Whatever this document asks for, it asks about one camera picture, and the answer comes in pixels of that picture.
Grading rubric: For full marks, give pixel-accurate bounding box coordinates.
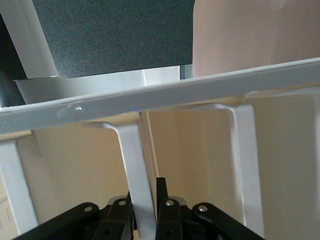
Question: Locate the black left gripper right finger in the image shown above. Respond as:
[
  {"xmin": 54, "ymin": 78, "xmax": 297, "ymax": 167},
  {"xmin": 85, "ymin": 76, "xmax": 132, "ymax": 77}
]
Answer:
[{"xmin": 155, "ymin": 177, "xmax": 266, "ymax": 240}]

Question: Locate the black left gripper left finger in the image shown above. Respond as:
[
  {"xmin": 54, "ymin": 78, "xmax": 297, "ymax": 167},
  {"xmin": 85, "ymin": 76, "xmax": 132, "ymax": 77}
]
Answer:
[{"xmin": 14, "ymin": 191, "xmax": 138, "ymax": 240}]

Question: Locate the aluminium frame profile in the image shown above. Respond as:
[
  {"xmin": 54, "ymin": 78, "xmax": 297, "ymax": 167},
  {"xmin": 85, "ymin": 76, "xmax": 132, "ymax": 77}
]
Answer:
[{"xmin": 0, "ymin": 0, "xmax": 194, "ymax": 106}]

